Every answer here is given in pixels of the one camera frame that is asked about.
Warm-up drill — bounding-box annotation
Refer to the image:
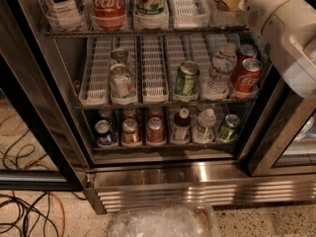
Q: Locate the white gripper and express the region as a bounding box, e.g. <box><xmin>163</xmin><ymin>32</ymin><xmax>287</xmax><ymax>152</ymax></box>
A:
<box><xmin>221</xmin><ymin>0</ymin><xmax>303</xmax><ymax>38</ymax></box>

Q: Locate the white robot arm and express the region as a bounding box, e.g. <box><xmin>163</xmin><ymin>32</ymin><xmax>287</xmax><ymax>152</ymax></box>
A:
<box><xmin>220</xmin><ymin>0</ymin><xmax>316</xmax><ymax>99</ymax></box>

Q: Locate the empty white shelf tray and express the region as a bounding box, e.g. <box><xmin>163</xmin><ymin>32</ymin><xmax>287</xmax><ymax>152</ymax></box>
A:
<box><xmin>169</xmin><ymin>0</ymin><xmax>210</xmax><ymax>29</ymax></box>

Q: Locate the clear water bottle middle shelf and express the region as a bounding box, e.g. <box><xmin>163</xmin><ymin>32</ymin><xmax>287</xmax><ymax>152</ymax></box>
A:
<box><xmin>205</xmin><ymin>42</ymin><xmax>237</xmax><ymax>100</ymax></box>

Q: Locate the clear water bottle shelf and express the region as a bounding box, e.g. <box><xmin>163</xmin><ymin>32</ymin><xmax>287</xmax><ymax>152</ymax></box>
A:
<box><xmin>193</xmin><ymin>109</ymin><xmax>216</xmax><ymax>144</ymax></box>
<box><xmin>205</xmin><ymin>42</ymin><xmax>237</xmax><ymax>100</ymax></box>

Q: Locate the white green soda can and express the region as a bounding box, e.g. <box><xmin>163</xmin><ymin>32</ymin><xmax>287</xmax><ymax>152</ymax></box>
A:
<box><xmin>135</xmin><ymin>0</ymin><xmax>166</xmax><ymax>29</ymax></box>

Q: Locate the red Coca-Cola can front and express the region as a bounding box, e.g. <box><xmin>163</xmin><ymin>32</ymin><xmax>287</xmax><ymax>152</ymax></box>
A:
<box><xmin>232</xmin><ymin>58</ymin><xmax>262</xmax><ymax>99</ymax></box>

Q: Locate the green soda can middle shelf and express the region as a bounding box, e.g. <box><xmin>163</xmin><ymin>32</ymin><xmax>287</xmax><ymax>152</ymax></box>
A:
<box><xmin>174</xmin><ymin>60</ymin><xmax>199</xmax><ymax>100</ymax></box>

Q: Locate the red Coca-Cola can top shelf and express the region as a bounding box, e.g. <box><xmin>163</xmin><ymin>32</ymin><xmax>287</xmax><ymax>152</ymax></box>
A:
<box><xmin>92</xmin><ymin>0</ymin><xmax>126</xmax><ymax>31</ymax></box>

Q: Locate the white patterned can rear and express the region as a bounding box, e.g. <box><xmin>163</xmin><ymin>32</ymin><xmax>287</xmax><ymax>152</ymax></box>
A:
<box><xmin>111</xmin><ymin>47</ymin><xmax>128</xmax><ymax>66</ymax></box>

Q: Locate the white patterned can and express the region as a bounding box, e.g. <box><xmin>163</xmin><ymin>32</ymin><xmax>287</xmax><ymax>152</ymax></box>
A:
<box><xmin>111</xmin><ymin>47</ymin><xmax>128</xmax><ymax>66</ymax></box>
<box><xmin>110</xmin><ymin>63</ymin><xmax>135</xmax><ymax>105</ymax></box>

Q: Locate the green can bottom shelf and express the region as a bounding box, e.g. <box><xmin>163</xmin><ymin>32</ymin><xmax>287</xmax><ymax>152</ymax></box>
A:
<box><xmin>217</xmin><ymin>114</ymin><xmax>241</xmax><ymax>142</ymax></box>

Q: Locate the stainless steel display fridge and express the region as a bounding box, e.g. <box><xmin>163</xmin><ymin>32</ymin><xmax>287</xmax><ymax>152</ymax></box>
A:
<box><xmin>0</xmin><ymin>0</ymin><xmax>316</xmax><ymax>214</ymax></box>

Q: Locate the clear water bottle bottom shelf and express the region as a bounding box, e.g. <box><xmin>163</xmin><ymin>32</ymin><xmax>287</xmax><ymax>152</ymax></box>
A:
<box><xmin>193</xmin><ymin>109</ymin><xmax>216</xmax><ymax>144</ymax></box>

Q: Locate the white patterned can front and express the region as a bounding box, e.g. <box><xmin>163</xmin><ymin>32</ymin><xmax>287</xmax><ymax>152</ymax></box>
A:
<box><xmin>110</xmin><ymin>63</ymin><xmax>135</xmax><ymax>105</ymax></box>

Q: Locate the red soda can bottom front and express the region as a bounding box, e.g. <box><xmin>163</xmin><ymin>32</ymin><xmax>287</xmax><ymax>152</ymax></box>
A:
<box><xmin>146</xmin><ymin>118</ymin><xmax>165</xmax><ymax>145</ymax></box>

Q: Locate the blue can rear bottom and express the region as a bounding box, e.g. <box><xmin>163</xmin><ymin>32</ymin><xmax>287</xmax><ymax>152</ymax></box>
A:
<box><xmin>99</xmin><ymin>109</ymin><xmax>118</xmax><ymax>130</ymax></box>

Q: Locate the brown soda can front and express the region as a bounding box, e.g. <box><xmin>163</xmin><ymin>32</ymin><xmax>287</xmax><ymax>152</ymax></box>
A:
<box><xmin>122</xmin><ymin>118</ymin><xmax>140</xmax><ymax>146</ymax></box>

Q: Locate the blue Pepsi can front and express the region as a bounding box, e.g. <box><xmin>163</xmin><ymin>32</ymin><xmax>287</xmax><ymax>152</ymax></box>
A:
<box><xmin>95</xmin><ymin>119</ymin><xmax>117</xmax><ymax>147</ymax></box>

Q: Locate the glass fridge door left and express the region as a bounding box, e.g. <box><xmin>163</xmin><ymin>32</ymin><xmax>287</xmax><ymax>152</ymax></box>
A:
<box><xmin>0</xmin><ymin>0</ymin><xmax>85</xmax><ymax>192</ymax></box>

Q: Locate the dark juice bottle white cap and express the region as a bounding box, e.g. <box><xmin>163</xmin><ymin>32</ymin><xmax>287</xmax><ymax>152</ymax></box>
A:
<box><xmin>172</xmin><ymin>108</ymin><xmax>191</xmax><ymax>144</ymax></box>

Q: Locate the white tea bottle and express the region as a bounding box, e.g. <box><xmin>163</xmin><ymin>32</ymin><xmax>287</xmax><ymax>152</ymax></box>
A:
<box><xmin>44</xmin><ymin>0</ymin><xmax>87</xmax><ymax>32</ymax></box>

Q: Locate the clear plastic bin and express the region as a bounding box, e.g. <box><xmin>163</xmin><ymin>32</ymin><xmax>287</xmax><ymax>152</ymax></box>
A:
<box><xmin>107</xmin><ymin>201</ymin><xmax>222</xmax><ymax>237</ymax></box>

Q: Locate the orange cable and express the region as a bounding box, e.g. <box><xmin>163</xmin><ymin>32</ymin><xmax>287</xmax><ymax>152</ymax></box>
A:
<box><xmin>48</xmin><ymin>191</ymin><xmax>67</xmax><ymax>237</ymax></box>

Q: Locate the black cables bundle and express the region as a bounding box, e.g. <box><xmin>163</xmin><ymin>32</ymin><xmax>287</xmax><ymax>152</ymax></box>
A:
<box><xmin>0</xmin><ymin>190</ymin><xmax>88</xmax><ymax>237</ymax></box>

